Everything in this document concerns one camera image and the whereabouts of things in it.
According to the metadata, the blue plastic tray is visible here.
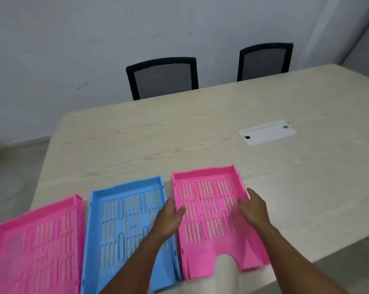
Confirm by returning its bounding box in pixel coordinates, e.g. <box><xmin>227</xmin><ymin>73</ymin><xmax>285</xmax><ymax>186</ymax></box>
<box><xmin>81</xmin><ymin>176</ymin><xmax>182</xmax><ymax>293</ymax></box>

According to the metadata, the person's right forearm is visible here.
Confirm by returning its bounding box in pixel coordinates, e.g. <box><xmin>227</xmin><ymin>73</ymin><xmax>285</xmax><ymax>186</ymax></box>
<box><xmin>255</xmin><ymin>223</ymin><xmax>350</xmax><ymax>294</ymax></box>

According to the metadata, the person's right hand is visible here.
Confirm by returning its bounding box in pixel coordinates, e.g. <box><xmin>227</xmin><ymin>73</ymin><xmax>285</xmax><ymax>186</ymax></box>
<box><xmin>237</xmin><ymin>187</ymin><xmax>273</xmax><ymax>231</ymax></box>

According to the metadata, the person's left forearm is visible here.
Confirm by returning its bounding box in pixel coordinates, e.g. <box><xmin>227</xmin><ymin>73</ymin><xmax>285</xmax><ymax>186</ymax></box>
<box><xmin>100</xmin><ymin>233</ymin><xmax>173</xmax><ymax>294</ymax></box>

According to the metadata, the pink plastic tray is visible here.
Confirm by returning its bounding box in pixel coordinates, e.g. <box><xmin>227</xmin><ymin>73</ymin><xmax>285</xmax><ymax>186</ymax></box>
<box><xmin>171</xmin><ymin>164</ymin><xmax>271</xmax><ymax>281</ymax></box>
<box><xmin>0</xmin><ymin>194</ymin><xmax>86</xmax><ymax>294</ymax></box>

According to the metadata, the white cable port cover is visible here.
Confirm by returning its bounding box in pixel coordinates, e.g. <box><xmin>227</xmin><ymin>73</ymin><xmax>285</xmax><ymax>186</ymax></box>
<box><xmin>238</xmin><ymin>120</ymin><xmax>297</xmax><ymax>147</ymax></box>

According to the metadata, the black mesh office chair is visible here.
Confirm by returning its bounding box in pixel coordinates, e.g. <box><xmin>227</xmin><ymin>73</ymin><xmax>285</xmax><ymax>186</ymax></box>
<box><xmin>237</xmin><ymin>43</ymin><xmax>294</xmax><ymax>82</ymax></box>
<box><xmin>126</xmin><ymin>57</ymin><xmax>200</xmax><ymax>101</ymax></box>

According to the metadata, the person's left hand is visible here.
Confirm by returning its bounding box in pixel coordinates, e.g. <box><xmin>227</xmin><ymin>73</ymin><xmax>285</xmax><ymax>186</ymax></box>
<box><xmin>147</xmin><ymin>197</ymin><xmax>187</xmax><ymax>243</ymax></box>

